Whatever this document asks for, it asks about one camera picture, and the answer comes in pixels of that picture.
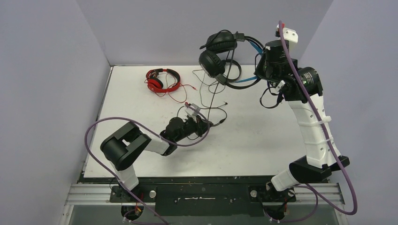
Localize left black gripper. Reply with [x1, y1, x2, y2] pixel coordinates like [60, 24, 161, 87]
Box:
[175, 114, 214, 143]

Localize large black blue headphones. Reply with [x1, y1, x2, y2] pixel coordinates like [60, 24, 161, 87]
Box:
[176, 30, 265, 141]

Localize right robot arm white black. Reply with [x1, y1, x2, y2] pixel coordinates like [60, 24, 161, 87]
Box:
[255, 40, 350, 201]

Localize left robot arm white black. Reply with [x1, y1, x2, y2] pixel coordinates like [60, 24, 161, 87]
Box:
[100, 116, 214, 202]

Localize red headphones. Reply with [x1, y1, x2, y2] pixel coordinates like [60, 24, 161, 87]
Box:
[144, 68, 197, 103]

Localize small black headphones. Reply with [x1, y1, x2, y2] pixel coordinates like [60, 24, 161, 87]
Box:
[192, 59, 242, 94]

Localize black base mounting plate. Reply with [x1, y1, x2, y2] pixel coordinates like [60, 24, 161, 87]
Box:
[77, 175, 312, 218]

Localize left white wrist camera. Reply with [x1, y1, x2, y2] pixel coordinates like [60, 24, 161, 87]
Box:
[184, 102, 201, 120]

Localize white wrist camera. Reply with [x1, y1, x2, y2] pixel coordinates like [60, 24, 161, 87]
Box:
[184, 102, 201, 120]
[275, 27, 299, 44]

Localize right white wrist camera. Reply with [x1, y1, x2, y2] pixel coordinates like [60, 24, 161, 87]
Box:
[275, 27, 299, 44]

